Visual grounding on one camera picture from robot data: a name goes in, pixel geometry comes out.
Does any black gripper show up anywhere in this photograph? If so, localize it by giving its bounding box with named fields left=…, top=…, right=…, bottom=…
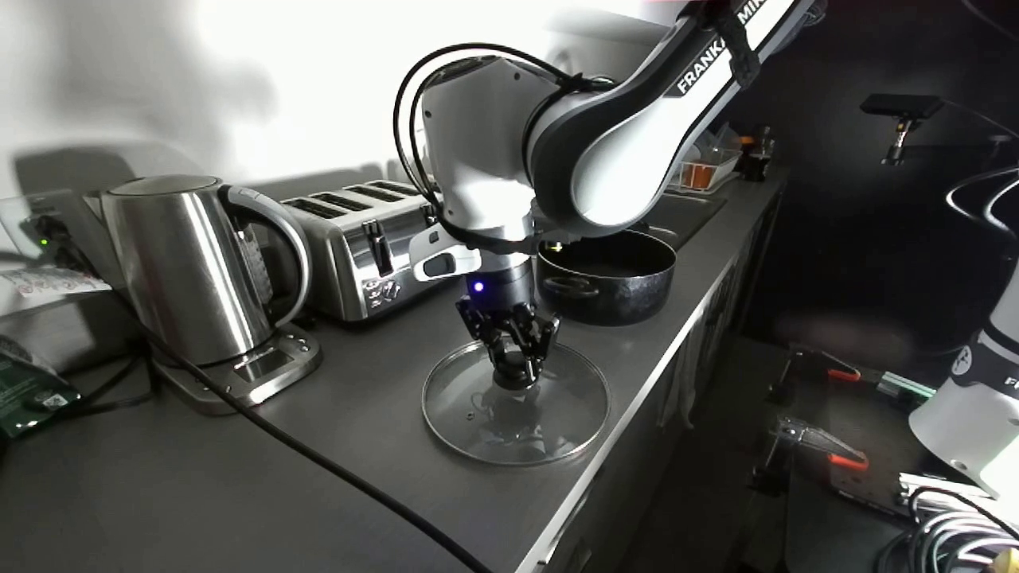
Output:
left=455, top=259, right=559, bottom=381

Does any glass lid with black knob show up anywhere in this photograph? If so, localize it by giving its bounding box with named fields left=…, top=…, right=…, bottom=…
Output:
left=420, top=341, right=609, bottom=467

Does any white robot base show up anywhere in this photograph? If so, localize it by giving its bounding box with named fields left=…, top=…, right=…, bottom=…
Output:
left=907, top=266, right=1019, bottom=496

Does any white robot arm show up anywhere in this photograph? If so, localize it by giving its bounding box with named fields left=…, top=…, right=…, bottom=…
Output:
left=393, top=0, right=819, bottom=279

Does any black cooking pot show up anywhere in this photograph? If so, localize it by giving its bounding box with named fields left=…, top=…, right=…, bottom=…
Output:
left=536, top=231, right=675, bottom=326

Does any stainless steel four-slot toaster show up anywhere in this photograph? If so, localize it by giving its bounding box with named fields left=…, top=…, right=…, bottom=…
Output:
left=279, top=177, right=437, bottom=326

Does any kettle base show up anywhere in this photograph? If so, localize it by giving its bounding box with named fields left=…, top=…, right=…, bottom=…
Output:
left=156, top=326, right=320, bottom=414

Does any dish rack with dishes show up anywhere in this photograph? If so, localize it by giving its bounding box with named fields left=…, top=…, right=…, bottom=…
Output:
left=682, top=131, right=743, bottom=194

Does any stainless steel electric kettle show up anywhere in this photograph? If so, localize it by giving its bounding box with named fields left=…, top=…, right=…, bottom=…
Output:
left=100, top=175, right=311, bottom=366

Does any green circuit board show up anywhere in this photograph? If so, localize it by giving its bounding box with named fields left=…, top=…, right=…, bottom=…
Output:
left=0, top=352, right=82, bottom=438

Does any black power cable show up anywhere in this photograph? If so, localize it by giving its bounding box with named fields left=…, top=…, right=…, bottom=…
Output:
left=156, top=346, right=490, bottom=573

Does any black wall-mounted camera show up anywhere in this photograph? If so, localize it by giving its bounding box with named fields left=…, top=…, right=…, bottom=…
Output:
left=862, top=91, right=943, bottom=166

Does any white cable bundle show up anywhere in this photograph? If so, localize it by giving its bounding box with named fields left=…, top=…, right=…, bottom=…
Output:
left=895, top=472, right=1019, bottom=573

